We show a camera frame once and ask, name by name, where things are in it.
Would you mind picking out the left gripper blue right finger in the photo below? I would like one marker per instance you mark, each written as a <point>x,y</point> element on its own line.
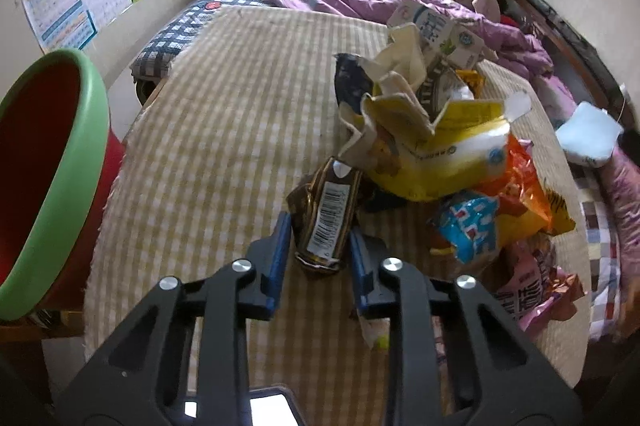
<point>362,272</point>

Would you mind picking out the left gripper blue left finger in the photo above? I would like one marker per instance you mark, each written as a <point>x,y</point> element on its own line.
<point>277,258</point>

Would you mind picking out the brown barcode snack wrapper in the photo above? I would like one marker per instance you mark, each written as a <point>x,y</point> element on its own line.
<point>322,207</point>

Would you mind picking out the blue white snack wrapper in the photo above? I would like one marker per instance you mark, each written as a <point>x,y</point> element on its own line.
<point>465,227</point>

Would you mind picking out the yellow white snack bag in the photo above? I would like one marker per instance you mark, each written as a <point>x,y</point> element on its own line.
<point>398,147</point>

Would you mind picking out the beige checkered mat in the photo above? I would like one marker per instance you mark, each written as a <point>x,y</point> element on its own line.
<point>176,325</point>

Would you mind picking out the pink snack wrapper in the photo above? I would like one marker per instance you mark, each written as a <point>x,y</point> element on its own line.
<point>530,286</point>

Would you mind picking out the orange snack wrapper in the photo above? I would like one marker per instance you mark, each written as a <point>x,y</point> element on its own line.
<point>525,207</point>

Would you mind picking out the blue plaid bed sheet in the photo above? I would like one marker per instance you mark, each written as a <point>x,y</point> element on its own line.
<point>153,62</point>

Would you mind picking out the red bin with green rim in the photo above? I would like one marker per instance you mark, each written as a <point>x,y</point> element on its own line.
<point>59,158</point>

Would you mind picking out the white milk carton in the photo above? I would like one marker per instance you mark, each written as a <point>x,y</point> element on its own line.
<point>452,41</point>

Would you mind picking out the dark wooden headboard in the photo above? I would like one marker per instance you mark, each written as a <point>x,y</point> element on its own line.
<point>598,84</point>

